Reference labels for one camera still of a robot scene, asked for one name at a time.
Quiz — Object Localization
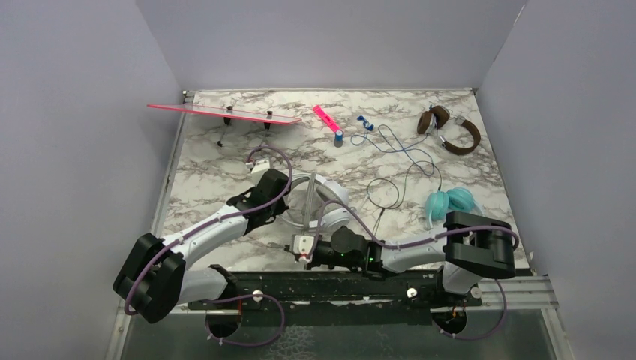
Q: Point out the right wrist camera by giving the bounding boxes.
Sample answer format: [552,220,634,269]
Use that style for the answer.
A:
[284,235,317,263]

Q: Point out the black wired earbuds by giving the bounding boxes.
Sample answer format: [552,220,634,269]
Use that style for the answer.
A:
[365,160,443,235]

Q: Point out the teal cat-ear headphones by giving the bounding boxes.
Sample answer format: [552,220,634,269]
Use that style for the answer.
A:
[424,187,484,229]

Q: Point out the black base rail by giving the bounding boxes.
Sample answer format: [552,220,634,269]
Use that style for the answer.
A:
[187,270,482,327]

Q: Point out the white grey over-ear headphones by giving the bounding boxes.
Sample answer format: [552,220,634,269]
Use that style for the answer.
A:
[280,172,359,233]

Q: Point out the brown over-ear headphones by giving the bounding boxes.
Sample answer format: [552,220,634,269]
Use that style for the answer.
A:
[416,105,482,156]

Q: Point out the blue grey stamp cylinder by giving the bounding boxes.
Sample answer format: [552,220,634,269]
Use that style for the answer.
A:
[333,130,344,148]

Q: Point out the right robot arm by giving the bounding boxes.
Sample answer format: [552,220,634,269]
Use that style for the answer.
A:
[289,211,519,305]

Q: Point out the pink highlighter marker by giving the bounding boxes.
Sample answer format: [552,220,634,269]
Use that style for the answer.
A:
[312,105,341,134]

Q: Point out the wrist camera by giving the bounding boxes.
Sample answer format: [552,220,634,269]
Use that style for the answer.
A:
[245,159,271,185]
[284,235,317,263]

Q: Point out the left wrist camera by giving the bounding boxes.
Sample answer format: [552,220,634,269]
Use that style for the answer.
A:
[245,159,271,185]

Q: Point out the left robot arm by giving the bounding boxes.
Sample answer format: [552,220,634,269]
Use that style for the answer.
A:
[112,169,290,323]

